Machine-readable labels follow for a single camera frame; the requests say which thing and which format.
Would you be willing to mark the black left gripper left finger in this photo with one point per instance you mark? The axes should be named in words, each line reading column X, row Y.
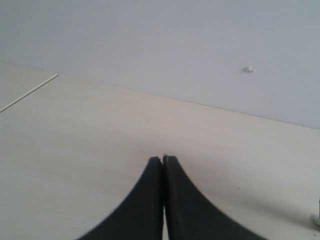
column 140, row 216

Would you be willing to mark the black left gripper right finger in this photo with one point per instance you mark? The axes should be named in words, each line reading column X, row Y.
column 190, row 215

